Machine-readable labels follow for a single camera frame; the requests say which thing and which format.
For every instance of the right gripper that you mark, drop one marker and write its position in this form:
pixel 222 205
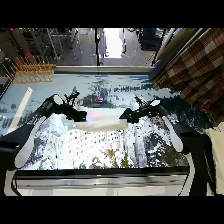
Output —
pixel 135 115

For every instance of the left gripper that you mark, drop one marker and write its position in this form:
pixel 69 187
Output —
pixel 77 115

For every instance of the white garment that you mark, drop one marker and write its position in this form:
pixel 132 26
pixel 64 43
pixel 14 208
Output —
pixel 101 120

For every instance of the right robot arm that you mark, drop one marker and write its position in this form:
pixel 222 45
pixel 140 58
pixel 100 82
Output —
pixel 173 133

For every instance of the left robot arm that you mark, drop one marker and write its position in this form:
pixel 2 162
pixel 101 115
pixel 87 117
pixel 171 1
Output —
pixel 30 141

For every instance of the cream garment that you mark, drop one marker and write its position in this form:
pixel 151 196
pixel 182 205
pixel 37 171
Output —
pixel 216 160

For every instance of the silver frame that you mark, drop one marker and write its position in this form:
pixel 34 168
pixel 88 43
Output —
pixel 100 183

